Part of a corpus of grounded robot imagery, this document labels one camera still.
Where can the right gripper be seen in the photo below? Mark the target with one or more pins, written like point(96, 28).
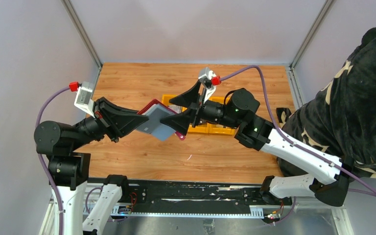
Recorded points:
point(191, 96)

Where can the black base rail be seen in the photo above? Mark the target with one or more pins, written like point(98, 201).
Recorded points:
point(195, 198)

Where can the person in black fleece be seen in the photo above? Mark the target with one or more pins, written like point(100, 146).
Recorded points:
point(341, 119)

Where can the middle yellow bin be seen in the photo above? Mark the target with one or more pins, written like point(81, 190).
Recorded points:
point(201, 128)

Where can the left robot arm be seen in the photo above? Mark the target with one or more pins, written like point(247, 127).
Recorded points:
point(68, 170)

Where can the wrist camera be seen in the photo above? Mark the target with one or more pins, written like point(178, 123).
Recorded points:
point(209, 80)
point(83, 99)

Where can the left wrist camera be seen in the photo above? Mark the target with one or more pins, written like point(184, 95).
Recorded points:
point(83, 99)

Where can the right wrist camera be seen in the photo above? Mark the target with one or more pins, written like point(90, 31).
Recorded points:
point(209, 80)

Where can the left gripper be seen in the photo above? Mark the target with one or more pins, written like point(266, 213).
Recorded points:
point(116, 119)

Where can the left yellow bin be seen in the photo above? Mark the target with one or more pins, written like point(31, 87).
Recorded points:
point(166, 101)

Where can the red leather card holder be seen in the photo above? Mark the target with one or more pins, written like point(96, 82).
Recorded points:
point(155, 111)

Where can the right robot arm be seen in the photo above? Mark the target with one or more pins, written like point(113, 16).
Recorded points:
point(325, 176)

